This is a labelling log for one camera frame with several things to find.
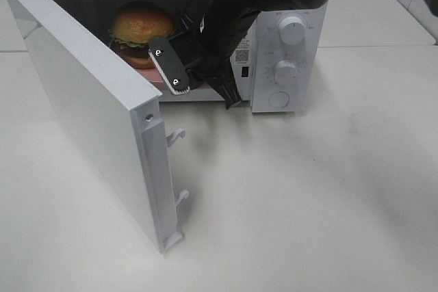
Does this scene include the white microwave oven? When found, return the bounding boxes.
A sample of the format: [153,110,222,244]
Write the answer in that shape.
[10,0,328,114]

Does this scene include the pink round plate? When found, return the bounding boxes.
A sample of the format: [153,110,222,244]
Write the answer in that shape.
[135,68,209,96]

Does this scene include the white upper microwave knob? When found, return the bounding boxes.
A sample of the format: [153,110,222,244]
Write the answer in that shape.
[278,15,307,45]

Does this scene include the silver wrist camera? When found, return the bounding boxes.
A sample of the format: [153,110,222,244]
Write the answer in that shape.
[149,36,190,96]

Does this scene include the white microwave knob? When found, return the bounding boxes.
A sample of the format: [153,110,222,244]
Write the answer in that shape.
[273,60,298,85]
[278,15,307,45]

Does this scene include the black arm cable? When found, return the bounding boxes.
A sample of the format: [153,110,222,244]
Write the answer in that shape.
[177,0,215,33]

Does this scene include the toy burger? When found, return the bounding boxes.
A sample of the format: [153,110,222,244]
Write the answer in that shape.
[108,1,175,69]

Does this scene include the white lower microwave knob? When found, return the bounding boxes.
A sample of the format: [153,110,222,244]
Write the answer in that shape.
[273,60,298,85]

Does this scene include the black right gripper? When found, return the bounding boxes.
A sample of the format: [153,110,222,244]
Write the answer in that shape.
[170,0,259,109]

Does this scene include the white microwave door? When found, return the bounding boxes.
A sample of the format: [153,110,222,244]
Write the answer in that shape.
[7,0,189,252]

